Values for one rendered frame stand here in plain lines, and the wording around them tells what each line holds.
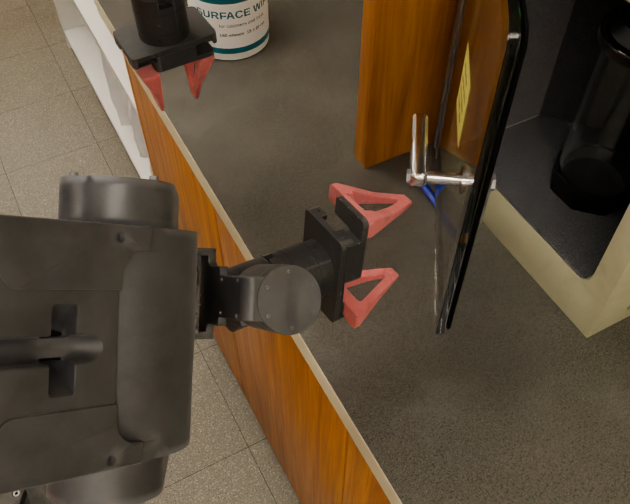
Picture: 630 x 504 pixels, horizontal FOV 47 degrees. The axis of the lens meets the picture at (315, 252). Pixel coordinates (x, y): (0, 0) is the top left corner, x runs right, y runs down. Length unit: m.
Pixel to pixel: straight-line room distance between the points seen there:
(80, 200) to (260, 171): 0.80
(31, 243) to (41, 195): 2.24
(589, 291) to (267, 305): 0.43
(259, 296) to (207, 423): 1.32
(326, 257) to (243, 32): 0.61
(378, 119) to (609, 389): 0.45
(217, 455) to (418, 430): 1.07
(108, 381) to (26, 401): 0.03
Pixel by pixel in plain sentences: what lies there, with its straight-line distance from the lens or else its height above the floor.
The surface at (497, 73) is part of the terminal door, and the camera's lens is 0.56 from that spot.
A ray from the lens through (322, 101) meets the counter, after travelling 1.15.
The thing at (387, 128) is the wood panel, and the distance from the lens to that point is 1.02.
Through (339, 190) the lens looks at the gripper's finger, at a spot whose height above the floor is 1.18.
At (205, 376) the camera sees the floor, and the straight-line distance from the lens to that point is 1.93.
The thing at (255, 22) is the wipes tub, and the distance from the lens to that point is 1.22.
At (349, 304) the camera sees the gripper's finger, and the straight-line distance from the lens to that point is 0.74.
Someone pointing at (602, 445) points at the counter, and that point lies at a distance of 0.86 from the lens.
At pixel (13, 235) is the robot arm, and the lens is 0.21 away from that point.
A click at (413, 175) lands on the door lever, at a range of 0.67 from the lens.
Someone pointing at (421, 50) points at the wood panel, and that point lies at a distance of 0.96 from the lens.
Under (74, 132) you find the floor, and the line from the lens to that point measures 2.63.
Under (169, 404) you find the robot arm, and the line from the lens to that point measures 0.25.
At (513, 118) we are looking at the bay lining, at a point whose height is 1.03.
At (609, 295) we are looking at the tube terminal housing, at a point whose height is 1.03.
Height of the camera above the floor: 1.68
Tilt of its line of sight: 52 degrees down
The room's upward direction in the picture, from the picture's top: straight up
